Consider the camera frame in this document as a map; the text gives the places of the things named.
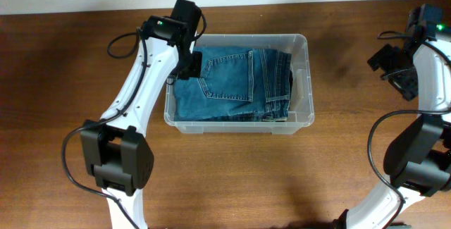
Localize dark blue jeans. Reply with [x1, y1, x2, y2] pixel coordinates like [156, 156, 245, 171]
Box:
[173, 47, 292, 122]

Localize clear plastic storage bin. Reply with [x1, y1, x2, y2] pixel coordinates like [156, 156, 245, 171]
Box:
[164, 34, 314, 135]

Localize black cloth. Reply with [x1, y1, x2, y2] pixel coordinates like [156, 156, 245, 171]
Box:
[289, 70, 294, 101]

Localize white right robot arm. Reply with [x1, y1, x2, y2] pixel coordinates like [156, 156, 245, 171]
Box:
[331, 4, 450, 228]

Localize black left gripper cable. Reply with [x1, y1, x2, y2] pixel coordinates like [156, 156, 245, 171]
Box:
[61, 10, 208, 229]

